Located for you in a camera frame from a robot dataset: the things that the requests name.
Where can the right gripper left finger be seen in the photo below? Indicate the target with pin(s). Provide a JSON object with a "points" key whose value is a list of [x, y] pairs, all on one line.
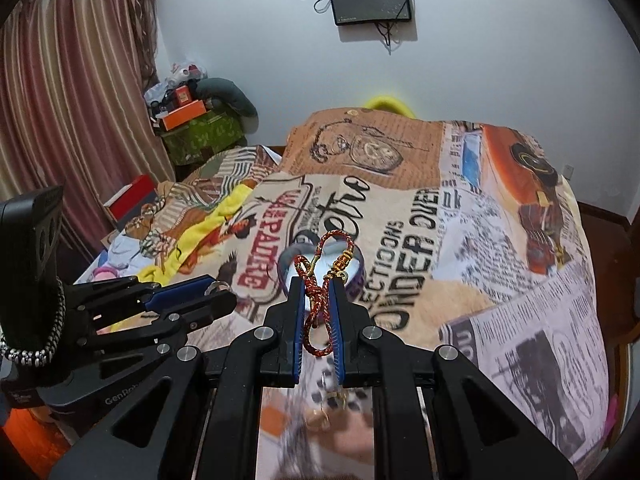
{"points": [[176, 412]]}

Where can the grey plush pillow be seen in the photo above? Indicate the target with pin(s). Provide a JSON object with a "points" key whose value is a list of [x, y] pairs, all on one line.
{"points": [[226, 92]]}

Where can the printed newspaper pattern bedspread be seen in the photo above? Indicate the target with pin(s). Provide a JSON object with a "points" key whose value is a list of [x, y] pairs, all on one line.
{"points": [[469, 237]]}

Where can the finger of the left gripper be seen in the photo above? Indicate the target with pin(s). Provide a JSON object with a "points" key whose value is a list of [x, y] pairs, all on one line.
{"points": [[167, 297], [121, 306]]}

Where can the striped red curtain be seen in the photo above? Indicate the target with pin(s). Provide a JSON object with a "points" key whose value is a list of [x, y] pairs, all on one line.
{"points": [[73, 74]]}

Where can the orange box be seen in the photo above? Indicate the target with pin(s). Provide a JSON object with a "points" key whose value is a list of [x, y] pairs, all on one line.
{"points": [[183, 114]]}

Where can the green patterned cloth pile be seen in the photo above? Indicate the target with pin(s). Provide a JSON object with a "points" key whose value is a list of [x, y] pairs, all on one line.
{"points": [[202, 137]]}

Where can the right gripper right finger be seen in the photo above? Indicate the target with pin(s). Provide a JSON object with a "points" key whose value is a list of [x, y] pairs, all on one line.
{"points": [[436, 415]]}

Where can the yellow plastic chair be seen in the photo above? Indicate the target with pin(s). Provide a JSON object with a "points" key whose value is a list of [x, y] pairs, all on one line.
{"points": [[389, 104]]}

